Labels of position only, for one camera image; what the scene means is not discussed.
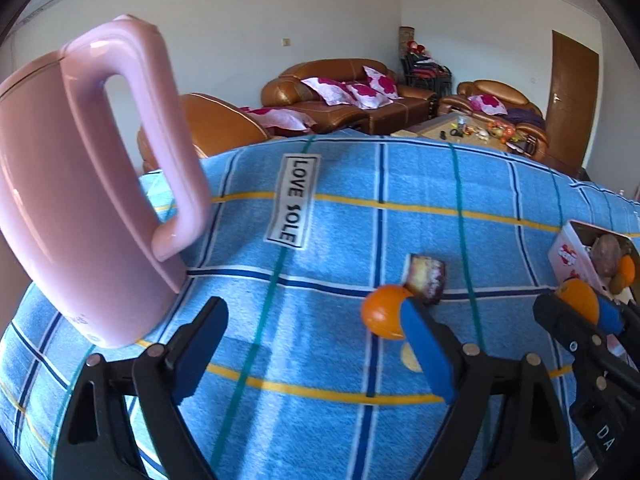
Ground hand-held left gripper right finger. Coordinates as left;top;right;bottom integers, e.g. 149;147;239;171
400;296;576;480

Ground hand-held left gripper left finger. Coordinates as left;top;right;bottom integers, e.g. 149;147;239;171
57;296;230;480

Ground brown round fruit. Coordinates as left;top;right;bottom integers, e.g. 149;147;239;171
591;235;624;278

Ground brown kiwi fruit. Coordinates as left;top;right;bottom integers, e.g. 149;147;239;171
609;271;635;295

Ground white box with fruit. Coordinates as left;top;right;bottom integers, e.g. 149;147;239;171
547;220;640;358

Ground pink floral cloth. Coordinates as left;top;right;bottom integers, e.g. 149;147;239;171
240;106;317;133

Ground stacked dark chairs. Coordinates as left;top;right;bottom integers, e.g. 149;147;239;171
402;52;453;96

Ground brown leather armchair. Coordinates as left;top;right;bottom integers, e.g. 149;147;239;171
137;93;271;175
437;80;548;163

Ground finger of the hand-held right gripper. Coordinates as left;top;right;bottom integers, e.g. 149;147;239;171
532;292;626;391
595;291;640;356

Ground purple blanket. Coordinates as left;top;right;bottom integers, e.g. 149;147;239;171
505;108;546;133

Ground brown wooden door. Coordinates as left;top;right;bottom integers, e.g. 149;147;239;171
545;30;600;176

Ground wooden coffee table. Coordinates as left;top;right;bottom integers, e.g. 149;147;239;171
390;111;536;153

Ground brown leather sofa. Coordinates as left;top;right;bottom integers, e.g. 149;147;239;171
261;59;438;135

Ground pink kettle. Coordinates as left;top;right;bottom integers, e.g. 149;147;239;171
0;15;213;350

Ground white red floral pillow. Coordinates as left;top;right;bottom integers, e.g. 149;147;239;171
362;66;399;100
300;76;351;107
345;81;393;110
467;94;507;117

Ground blue plaid tablecloth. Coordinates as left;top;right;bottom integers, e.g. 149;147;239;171
0;129;640;480

